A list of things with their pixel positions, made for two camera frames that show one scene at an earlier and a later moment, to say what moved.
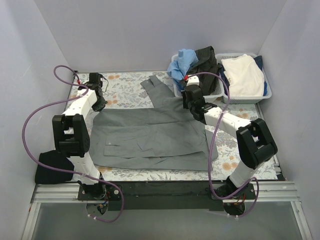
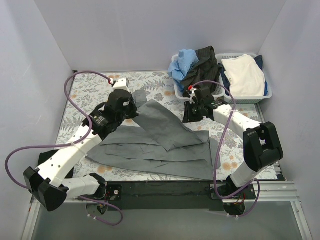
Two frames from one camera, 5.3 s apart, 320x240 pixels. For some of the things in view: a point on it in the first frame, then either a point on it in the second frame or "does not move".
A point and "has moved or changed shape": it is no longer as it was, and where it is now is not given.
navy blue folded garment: x=259 y=60 does not move
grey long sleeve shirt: x=167 y=137 has moved or changed shape
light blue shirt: x=177 y=69 does not move
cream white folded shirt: x=245 y=77 does not move
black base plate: x=177 y=196 does not move
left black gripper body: x=100 y=104 → x=131 y=110
